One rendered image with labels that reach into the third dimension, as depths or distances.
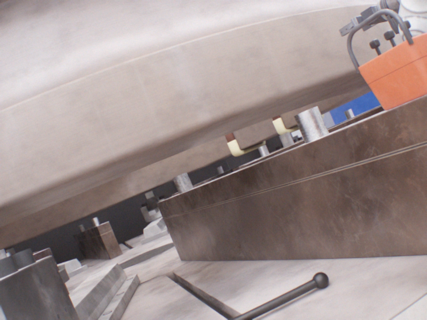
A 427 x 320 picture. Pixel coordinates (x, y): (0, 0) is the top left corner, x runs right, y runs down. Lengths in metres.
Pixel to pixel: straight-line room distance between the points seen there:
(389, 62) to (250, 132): 4.28
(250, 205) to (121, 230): 6.07
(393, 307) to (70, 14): 1.29
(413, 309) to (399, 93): 0.48
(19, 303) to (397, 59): 1.01
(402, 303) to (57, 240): 6.54
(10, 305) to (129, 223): 6.87
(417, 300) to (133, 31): 1.17
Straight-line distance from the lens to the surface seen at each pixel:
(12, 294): 1.12
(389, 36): 1.17
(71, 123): 1.38
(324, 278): 1.30
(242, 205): 1.89
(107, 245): 4.99
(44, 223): 5.74
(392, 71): 1.12
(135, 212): 8.02
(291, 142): 3.36
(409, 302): 1.04
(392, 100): 1.16
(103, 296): 2.12
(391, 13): 1.08
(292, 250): 1.72
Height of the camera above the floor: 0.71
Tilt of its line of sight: 3 degrees up
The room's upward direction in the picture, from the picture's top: 23 degrees counter-clockwise
